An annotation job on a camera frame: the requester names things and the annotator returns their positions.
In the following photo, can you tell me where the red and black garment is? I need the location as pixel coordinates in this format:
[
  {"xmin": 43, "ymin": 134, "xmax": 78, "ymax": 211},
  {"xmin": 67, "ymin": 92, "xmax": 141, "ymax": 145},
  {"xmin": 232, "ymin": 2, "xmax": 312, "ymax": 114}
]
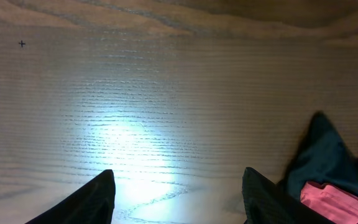
[{"xmin": 278, "ymin": 111, "xmax": 358, "ymax": 223}]

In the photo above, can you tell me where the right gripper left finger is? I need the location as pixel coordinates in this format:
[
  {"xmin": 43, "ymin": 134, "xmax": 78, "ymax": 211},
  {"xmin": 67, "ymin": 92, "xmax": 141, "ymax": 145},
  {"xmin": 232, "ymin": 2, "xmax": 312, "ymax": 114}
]
[{"xmin": 27, "ymin": 169, "xmax": 116, "ymax": 224}]

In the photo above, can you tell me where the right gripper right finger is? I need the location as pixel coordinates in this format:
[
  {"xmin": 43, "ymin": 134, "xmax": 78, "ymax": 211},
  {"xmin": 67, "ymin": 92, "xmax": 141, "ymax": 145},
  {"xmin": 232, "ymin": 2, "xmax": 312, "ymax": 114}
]
[{"xmin": 242, "ymin": 167, "xmax": 331, "ymax": 224}]

